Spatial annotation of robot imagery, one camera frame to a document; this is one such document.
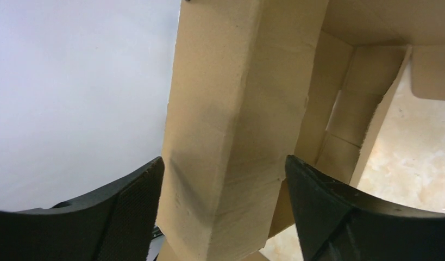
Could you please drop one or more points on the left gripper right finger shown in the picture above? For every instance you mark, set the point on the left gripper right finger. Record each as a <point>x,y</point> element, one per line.
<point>335,221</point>

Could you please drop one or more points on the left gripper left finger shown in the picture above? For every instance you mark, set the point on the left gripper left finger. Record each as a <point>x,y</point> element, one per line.
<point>113,222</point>

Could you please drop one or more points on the brown cardboard box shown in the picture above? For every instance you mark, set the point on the brown cardboard box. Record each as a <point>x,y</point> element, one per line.
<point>345,86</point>

